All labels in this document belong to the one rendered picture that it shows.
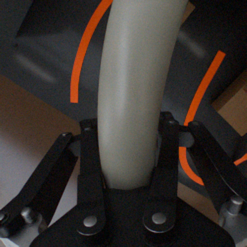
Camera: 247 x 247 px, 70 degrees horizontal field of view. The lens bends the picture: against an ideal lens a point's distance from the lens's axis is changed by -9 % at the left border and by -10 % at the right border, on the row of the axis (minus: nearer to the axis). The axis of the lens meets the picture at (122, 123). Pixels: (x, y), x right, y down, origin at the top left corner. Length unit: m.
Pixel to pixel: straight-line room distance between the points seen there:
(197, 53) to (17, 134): 1.30
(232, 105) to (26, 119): 1.28
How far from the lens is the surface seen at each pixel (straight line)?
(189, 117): 1.20
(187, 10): 0.97
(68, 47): 1.13
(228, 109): 1.12
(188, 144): 0.16
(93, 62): 1.10
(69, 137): 0.16
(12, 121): 1.50
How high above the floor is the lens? 1.07
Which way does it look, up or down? 63 degrees down
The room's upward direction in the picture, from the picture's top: 168 degrees counter-clockwise
